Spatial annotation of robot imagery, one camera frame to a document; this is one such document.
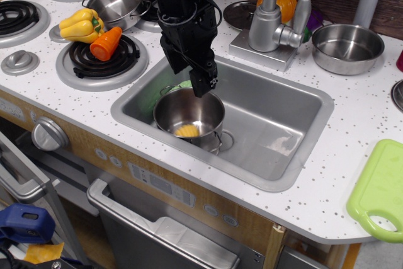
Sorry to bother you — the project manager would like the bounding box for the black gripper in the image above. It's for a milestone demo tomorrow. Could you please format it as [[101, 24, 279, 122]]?
[[158, 1, 218, 98]]

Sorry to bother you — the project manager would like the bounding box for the yellow toy corn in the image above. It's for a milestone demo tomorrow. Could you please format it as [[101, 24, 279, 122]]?
[[174, 124, 200, 137]]

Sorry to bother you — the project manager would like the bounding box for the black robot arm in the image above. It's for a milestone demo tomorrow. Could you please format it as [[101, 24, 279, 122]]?
[[156, 0, 222, 98]]

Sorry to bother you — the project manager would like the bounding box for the steel pot in sink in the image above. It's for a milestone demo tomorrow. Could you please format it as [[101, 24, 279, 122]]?
[[153, 88, 234, 155]]

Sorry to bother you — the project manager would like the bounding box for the dark round pot lid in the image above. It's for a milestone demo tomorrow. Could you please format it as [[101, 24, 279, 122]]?
[[223, 1, 256, 30]]

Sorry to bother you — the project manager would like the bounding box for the grey plastic sink basin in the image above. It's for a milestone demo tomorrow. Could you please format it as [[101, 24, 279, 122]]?
[[111, 57, 334, 192]]

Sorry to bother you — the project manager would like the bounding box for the steel pot on stove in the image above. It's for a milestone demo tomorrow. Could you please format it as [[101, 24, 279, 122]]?
[[81, 0, 152, 31]]

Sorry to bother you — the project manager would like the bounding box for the green toy lettuce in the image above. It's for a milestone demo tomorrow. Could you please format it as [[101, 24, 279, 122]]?
[[139, 80, 192, 115]]

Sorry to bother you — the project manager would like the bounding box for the grey toy faucet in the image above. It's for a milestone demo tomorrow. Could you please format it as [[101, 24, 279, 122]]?
[[229, 0, 312, 72]]

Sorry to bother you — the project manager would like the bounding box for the back right stove burner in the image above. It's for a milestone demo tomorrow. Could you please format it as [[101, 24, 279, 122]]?
[[135, 0, 161, 33]]

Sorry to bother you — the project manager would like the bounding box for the orange toy carrot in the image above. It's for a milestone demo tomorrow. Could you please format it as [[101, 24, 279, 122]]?
[[89, 26, 123, 61]]

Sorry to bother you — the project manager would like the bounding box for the orange toy pepper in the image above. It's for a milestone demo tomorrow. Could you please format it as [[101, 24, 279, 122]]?
[[276, 0, 297, 24]]

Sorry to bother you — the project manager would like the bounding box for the purple toy eggplant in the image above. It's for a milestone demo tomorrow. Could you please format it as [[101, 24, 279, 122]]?
[[302, 9, 324, 43]]

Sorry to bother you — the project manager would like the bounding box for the front right stove burner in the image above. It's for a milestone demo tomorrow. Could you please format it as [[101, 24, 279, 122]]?
[[55, 35, 149, 92]]

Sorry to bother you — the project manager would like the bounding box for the yellow toy bell pepper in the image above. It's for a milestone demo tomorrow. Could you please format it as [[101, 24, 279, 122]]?
[[59, 8, 105, 44]]

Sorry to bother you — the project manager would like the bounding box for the steel bowl right of faucet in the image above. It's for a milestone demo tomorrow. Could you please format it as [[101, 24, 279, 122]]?
[[312, 24, 385, 76]]

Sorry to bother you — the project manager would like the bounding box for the grey knob between burners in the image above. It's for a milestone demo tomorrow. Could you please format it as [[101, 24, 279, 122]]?
[[48, 25, 70, 43]]

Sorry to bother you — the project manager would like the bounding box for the grey oven dial knob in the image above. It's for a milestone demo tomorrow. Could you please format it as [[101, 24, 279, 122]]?
[[31, 117, 69, 151]]

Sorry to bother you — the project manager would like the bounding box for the grey knob on countertop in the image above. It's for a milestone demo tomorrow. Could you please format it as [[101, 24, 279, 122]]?
[[1, 50, 39, 76]]

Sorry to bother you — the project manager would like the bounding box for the front left stove burner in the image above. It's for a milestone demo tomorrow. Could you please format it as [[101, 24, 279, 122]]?
[[1, 0, 50, 49]]

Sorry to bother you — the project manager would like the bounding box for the round lid at right edge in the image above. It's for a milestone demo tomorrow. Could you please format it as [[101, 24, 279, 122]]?
[[390, 80, 403, 112]]

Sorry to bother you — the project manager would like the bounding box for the red object at edge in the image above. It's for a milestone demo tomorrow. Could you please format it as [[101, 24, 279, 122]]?
[[395, 51, 403, 72]]

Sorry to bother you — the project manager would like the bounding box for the green plastic cutting board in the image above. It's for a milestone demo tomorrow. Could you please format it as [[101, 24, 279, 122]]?
[[346, 139, 402, 244]]

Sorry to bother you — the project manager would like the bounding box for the blue clamp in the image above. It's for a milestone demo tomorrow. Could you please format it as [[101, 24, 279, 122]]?
[[1, 203, 55, 244]]

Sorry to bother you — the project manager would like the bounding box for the grey dishwasher door handle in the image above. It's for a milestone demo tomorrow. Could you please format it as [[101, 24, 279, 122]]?
[[87, 179, 241, 268]]

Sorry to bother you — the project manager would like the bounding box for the grey oven door handle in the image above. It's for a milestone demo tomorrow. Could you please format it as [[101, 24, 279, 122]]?
[[0, 138, 51, 204]]

